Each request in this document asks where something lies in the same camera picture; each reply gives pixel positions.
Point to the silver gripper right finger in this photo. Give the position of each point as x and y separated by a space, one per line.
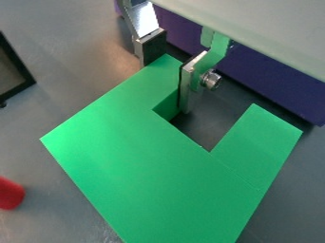
197 75

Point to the red peg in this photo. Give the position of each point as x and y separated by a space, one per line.
11 194

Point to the green U-shaped block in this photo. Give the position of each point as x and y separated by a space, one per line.
162 189

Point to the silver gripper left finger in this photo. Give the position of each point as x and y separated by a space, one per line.
149 36

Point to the purple board with cross slot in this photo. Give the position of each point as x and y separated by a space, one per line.
279 57

